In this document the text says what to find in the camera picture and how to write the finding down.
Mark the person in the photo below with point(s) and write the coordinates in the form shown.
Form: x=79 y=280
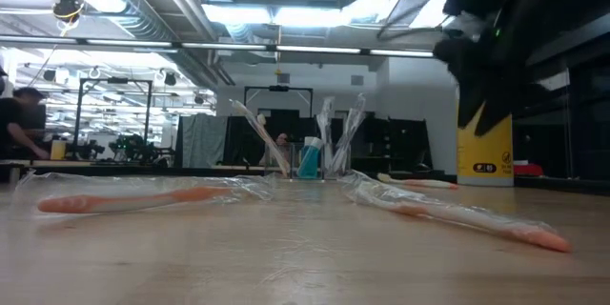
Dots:
x=14 y=119
x=282 y=142

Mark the black metal gantry frame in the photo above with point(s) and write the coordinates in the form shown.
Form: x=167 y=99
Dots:
x=114 y=80
x=278 y=88

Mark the yellow canister white lid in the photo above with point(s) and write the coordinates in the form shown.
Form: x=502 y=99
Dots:
x=486 y=152

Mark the long ceiling light bar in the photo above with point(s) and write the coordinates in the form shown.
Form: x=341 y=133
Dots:
x=214 y=46

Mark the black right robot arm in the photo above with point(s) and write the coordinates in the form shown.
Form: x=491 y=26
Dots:
x=524 y=5

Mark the teal mouthwash bottle white cap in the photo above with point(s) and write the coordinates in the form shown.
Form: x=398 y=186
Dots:
x=310 y=159

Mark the black background robot arm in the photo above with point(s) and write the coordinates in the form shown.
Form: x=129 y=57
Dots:
x=133 y=148

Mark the clear acrylic organizer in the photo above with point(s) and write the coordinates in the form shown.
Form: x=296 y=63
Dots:
x=295 y=171

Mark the black ceiling-hung device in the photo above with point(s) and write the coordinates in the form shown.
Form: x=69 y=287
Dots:
x=68 y=8

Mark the grey fabric cover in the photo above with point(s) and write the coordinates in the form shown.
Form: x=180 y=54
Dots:
x=200 y=140

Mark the large silver air duct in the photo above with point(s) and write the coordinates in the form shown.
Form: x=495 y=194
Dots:
x=119 y=0

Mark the grey wall vent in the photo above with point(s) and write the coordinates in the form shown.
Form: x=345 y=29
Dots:
x=357 y=80
x=283 y=78

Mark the red flat object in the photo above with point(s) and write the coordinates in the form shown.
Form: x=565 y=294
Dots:
x=528 y=170

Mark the black partition panel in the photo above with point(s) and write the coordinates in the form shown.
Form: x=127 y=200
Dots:
x=395 y=143
x=300 y=126

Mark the dark background table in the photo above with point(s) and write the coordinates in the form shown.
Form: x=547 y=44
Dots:
x=95 y=168

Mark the orange white toothbrush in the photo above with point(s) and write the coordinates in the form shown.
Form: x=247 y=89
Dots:
x=257 y=136
x=119 y=202
x=419 y=182
x=453 y=214

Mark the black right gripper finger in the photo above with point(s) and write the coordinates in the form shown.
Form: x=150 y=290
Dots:
x=498 y=114
x=471 y=102

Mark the pale yellow container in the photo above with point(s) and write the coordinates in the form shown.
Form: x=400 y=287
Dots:
x=58 y=150

